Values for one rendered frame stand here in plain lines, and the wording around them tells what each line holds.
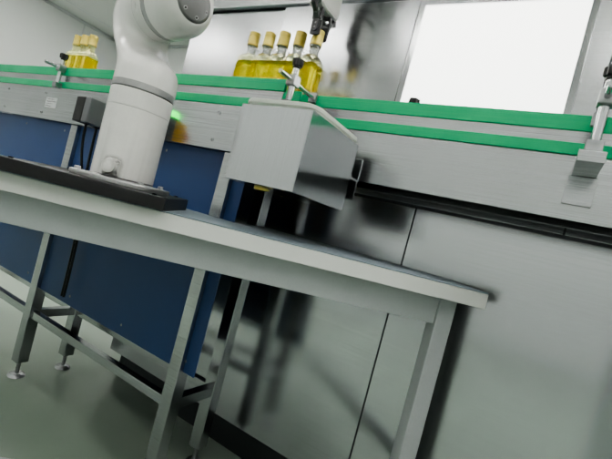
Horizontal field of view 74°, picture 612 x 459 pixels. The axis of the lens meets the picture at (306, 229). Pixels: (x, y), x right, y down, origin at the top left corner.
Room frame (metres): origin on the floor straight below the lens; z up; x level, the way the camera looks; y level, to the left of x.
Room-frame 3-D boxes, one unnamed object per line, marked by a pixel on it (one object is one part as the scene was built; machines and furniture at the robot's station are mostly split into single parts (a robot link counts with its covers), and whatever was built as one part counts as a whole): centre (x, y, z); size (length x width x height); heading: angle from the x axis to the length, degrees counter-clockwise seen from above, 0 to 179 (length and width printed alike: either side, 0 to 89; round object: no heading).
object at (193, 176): (1.53, 0.83, 0.84); 1.59 x 0.18 x 0.18; 60
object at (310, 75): (1.17, 0.11, 1.16); 0.06 x 0.06 x 0.21; 60
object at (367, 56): (1.18, -0.14, 1.32); 0.90 x 0.03 x 0.34; 60
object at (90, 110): (1.32, 0.76, 0.96); 0.08 x 0.08 x 0.08; 60
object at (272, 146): (0.91, 0.05, 0.92); 0.27 x 0.17 x 0.15; 150
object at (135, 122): (0.83, 0.39, 0.87); 0.19 x 0.19 x 0.18
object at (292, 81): (1.03, 0.11, 1.12); 0.17 x 0.03 x 0.12; 150
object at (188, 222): (1.48, 0.50, 0.73); 1.58 x 1.52 x 0.04; 99
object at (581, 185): (0.71, -0.44, 1.07); 0.17 x 0.05 x 0.23; 150
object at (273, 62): (1.23, 0.21, 1.16); 0.06 x 0.06 x 0.21; 60
